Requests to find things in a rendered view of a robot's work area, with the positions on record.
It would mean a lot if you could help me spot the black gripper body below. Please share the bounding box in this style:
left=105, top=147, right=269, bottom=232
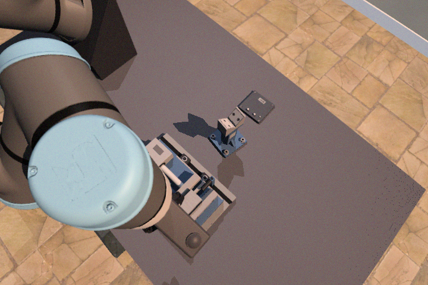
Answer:
left=145, top=192, right=181, bottom=231

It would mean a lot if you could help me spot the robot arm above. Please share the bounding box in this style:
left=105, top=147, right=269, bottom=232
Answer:
left=0, top=0, right=210, bottom=258

